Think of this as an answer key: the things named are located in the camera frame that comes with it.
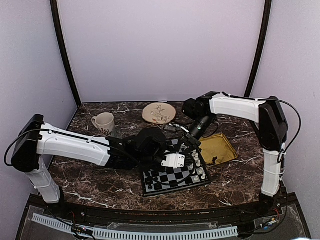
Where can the black frame post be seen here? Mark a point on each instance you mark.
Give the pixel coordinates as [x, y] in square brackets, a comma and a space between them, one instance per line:
[259, 48]
[63, 51]

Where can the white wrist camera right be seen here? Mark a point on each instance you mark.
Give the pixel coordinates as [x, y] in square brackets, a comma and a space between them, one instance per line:
[174, 128]

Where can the beige coral pattern mug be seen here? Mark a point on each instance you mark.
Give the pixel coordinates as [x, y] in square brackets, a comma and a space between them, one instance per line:
[105, 123]

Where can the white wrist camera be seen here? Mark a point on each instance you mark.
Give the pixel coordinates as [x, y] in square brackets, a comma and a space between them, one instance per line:
[174, 128]
[173, 160]

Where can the left black frame post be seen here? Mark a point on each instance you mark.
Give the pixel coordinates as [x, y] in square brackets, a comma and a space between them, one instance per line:
[63, 51]

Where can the black chess pawn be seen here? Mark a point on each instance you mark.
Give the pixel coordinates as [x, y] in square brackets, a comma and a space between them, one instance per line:
[157, 187]

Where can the right black frame post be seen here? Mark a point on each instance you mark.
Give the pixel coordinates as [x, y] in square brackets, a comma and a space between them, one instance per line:
[259, 48]

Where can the gold metal tray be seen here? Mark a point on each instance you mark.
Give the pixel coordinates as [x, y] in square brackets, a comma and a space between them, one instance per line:
[218, 146]

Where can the beige floral ceramic plate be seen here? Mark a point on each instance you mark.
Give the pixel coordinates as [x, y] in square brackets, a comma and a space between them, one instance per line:
[159, 113]

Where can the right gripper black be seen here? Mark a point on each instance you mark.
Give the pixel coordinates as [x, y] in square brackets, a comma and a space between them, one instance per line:
[195, 142]

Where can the grey slotted cable duct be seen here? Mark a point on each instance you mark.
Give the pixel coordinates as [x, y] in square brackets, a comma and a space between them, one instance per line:
[121, 231]

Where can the black white chess board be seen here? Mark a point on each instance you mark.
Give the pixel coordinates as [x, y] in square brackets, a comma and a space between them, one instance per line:
[171, 179]

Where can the black front rail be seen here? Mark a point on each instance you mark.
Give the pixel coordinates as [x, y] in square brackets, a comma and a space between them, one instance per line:
[240, 214]

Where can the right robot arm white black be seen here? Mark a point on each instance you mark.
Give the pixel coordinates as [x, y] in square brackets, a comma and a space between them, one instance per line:
[269, 123]

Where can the white chess pieces row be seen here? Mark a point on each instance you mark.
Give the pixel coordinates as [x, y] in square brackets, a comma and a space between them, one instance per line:
[198, 174]

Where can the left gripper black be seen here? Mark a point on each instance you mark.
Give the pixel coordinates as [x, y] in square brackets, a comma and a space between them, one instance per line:
[164, 144]

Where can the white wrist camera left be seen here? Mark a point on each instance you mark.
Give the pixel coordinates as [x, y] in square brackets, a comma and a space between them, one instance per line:
[173, 160]

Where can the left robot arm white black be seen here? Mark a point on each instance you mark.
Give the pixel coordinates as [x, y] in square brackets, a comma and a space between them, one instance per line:
[39, 138]

